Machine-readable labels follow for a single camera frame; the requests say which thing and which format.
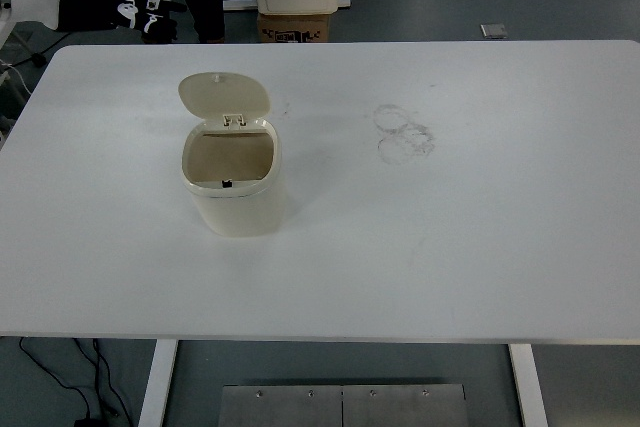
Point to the small grey floor plate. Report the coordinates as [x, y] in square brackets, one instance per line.
[494, 30]

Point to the cardboard box with black print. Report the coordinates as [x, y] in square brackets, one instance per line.
[295, 29]

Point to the black power adapter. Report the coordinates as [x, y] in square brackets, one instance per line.
[87, 422]

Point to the cream trash bin with lid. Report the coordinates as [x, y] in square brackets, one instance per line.
[240, 212]

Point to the white stand foot bar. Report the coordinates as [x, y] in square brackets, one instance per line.
[235, 4]

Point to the white table leg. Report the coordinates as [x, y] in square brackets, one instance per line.
[157, 382]
[527, 387]

